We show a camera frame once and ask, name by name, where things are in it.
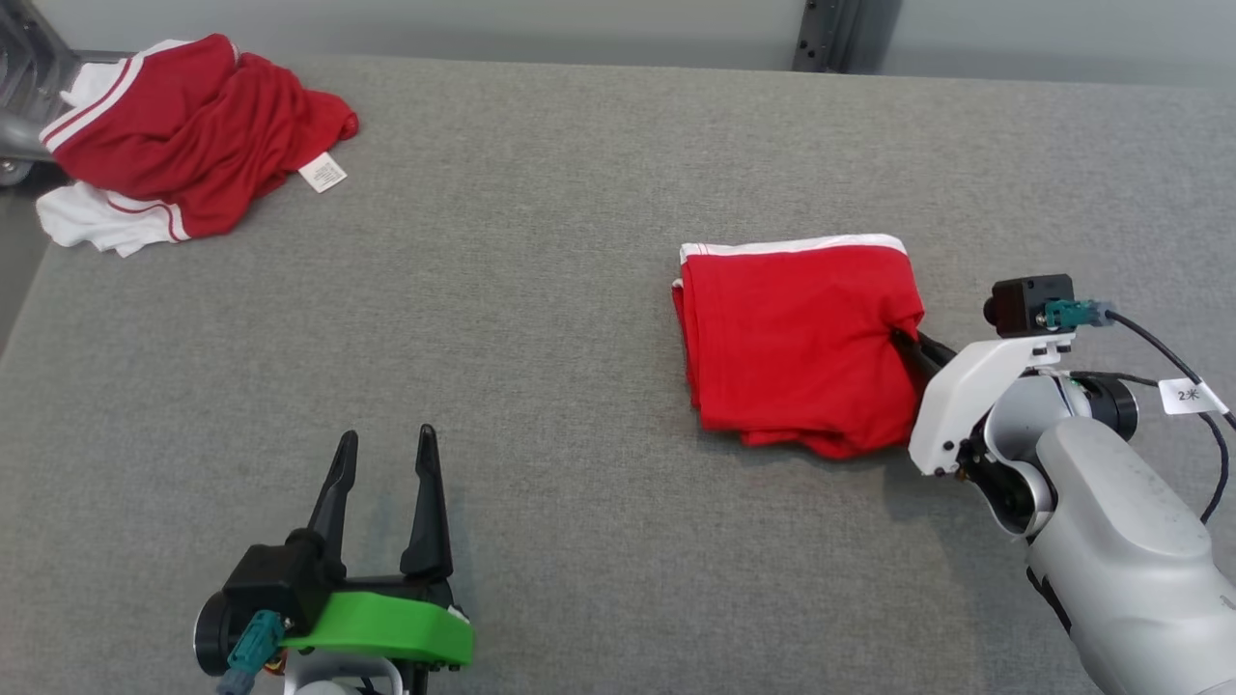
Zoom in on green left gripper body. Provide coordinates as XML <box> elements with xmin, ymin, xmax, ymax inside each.
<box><xmin>278</xmin><ymin>526</ymin><xmax>476</xmax><ymax>695</ymax></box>

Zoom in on white cable label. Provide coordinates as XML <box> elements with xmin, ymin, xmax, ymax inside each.
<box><xmin>1157</xmin><ymin>378</ymin><xmax>1229</xmax><ymax>418</ymax></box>

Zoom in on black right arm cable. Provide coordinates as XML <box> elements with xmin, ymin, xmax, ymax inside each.
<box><xmin>1067</xmin><ymin>307</ymin><xmax>1236</xmax><ymax>527</ymax></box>

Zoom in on teal camera connector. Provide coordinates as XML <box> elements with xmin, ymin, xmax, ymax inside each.
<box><xmin>1041</xmin><ymin>298</ymin><xmax>1111</xmax><ymax>331</ymax></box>
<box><xmin>217</xmin><ymin>610</ymin><xmax>288</xmax><ymax>695</ymax></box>

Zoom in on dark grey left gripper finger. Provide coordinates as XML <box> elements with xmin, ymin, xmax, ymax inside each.
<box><xmin>399</xmin><ymin>424</ymin><xmax>455</xmax><ymax>581</ymax></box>
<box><xmin>307</xmin><ymin>430</ymin><xmax>360</xmax><ymax>580</ymax></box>

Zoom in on red shirt with white sleeves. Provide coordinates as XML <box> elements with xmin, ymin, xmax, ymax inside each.
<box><xmin>36</xmin><ymin>34</ymin><xmax>360</xmax><ymax>259</ymax></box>

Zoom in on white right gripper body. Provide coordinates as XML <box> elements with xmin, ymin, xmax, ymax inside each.
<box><xmin>908</xmin><ymin>333</ymin><xmax>1075</xmax><ymax>477</ymax></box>

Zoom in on teal left camera connector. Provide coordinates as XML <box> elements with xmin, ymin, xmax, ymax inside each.
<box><xmin>217</xmin><ymin>610</ymin><xmax>288</xmax><ymax>695</ymax></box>

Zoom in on plain red garment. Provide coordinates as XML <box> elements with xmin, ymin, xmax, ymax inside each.
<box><xmin>671</xmin><ymin>234</ymin><xmax>928</xmax><ymax>460</ymax></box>

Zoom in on grey metal fixture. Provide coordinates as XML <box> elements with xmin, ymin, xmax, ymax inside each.
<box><xmin>0</xmin><ymin>0</ymin><xmax>83</xmax><ymax>186</ymax></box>

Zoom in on teal right camera connector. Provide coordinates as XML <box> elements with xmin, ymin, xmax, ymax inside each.
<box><xmin>1041</xmin><ymin>298</ymin><xmax>1111</xmax><ymax>331</ymax></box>

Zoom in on dark metal upright post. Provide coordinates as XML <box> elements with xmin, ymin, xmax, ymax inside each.
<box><xmin>792</xmin><ymin>0</ymin><xmax>901</xmax><ymax>74</ymax></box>

